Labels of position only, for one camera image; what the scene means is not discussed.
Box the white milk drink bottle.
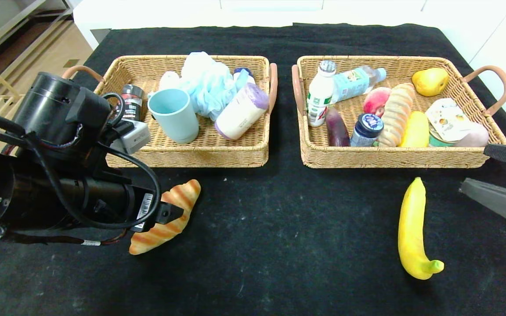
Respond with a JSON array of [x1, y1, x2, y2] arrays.
[[307, 61, 338, 128]]

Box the white cupboard doors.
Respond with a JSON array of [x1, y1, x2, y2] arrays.
[[420, 0, 506, 147]]

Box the yellow toy pear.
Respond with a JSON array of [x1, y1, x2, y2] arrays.
[[412, 68, 449, 97]]

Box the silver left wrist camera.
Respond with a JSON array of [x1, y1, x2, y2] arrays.
[[119, 119, 152, 155]]

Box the white chewing gum pouch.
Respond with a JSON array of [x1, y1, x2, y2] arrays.
[[424, 98, 473, 143]]

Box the dark blue lid bottle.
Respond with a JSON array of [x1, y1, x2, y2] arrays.
[[350, 114, 384, 147]]

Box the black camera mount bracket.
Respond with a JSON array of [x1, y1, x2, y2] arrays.
[[88, 121, 136, 186]]

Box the white bottle purple cap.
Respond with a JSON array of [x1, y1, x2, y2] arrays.
[[214, 83, 270, 141]]

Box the striped spiral bread roll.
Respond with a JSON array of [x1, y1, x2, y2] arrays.
[[377, 83, 416, 148]]

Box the clear water bottle blue cap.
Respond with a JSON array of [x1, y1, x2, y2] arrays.
[[332, 66, 387, 104]]

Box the black L'Oreal tube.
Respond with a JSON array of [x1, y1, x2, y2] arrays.
[[119, 84, 145, 122]]

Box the teal plastic mug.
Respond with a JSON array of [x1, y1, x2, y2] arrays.
[[148, 88, 200, 144]]

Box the toy croissant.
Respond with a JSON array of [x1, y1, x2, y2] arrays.
[[129, 179, 202, 256]]

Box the yellow toy mango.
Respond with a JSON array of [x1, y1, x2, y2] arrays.
[[399, 111, 430, 148]]

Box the white bottle blue cap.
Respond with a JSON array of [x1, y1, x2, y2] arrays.
[[234, 67, 256, 88]]

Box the green tin can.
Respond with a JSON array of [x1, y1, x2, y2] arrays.
[[428, 132, 453, 147]]

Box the pink toy peach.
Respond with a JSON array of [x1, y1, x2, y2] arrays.
[[363, 87, 393, 117]]

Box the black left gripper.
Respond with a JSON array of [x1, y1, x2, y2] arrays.
[[89, 177, 184, 233]]

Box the small white round-top bottle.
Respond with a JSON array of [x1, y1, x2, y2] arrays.
[[159, 71, 183, 90]]

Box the yellow toy banana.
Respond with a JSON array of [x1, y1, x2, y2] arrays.
[[398, 177, 445, 280]]

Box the light blue bath pouf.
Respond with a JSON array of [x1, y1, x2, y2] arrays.
[[179, 52, 250, 121]]

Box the wicker basket holding toiletries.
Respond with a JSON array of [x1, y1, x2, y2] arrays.
[[62, 55, 278, 169]]

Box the purple toy eggplant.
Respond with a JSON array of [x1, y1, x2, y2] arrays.
[[325, 108, 351, 147]]

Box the thick black camera cable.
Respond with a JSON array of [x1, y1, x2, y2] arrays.
[[0, 91, 162, 230]]

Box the wicker basket holding food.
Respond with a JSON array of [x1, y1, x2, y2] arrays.
[[291, 55, 506, 169]]

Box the beige oval toy potato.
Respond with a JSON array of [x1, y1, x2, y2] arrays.
[[453, 123, 490, 148]]

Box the black table cloth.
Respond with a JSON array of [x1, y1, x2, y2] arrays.
[[0, 23, 506, 316]]

